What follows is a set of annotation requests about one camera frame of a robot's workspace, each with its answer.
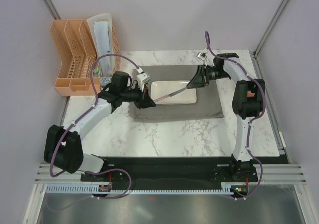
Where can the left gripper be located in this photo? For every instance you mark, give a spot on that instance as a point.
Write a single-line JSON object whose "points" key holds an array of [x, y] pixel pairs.
{"points": [[144, 101]]}

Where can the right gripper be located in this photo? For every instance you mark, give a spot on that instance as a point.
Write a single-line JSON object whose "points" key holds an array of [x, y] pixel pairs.
{"points": [[201, 78]]}

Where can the white rectangular plate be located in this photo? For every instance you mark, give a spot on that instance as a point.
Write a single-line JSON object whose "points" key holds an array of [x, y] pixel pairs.
{"points": [[161, 88]]}

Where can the black knife pink handle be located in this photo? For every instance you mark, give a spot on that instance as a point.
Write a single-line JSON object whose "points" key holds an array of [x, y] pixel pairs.
{"points": [[170, 95]]}

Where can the grey scalloped placemat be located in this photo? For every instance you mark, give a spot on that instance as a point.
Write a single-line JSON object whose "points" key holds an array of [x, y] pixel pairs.
{"points": [[208, 104]]}

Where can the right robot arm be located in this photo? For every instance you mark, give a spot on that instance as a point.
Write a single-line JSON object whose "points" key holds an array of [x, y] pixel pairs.
{"points": [[248, 100]]}

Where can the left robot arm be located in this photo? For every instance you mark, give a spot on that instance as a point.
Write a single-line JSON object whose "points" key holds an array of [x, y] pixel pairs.
{"points": [[63, 148]]}

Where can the green clip items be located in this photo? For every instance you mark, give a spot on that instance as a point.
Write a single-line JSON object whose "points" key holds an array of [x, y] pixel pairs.
{"points": [[97, 72]]}

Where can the white paper folder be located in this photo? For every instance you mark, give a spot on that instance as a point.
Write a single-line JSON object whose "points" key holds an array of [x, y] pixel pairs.
{"points": [[100, 27]]}

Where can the orange plastic file organizer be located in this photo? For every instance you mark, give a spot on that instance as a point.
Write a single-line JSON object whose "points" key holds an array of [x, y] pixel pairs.
{"points": [[75, 42]]}

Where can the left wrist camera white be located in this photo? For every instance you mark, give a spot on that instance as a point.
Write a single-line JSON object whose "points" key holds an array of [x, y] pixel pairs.
{"points": [[142, 78]]}

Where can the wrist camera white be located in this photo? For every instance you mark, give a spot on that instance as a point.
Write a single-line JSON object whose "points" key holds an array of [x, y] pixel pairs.
{"points": [[142, 78], [202, 56]]}

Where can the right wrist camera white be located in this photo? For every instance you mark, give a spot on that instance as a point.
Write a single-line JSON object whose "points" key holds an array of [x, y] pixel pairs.
{"points": [[202, 56]]}

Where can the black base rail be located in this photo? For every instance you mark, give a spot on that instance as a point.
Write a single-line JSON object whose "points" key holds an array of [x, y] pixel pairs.
{"points": [[173, 173]]}

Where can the white slotted cable duct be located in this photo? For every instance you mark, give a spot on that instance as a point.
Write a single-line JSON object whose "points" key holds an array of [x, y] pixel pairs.
{"points": [[107, 189]]}

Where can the aluminium frame rail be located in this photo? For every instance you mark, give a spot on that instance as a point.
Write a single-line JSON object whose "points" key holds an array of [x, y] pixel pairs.
{"points": [[282, 174]]}

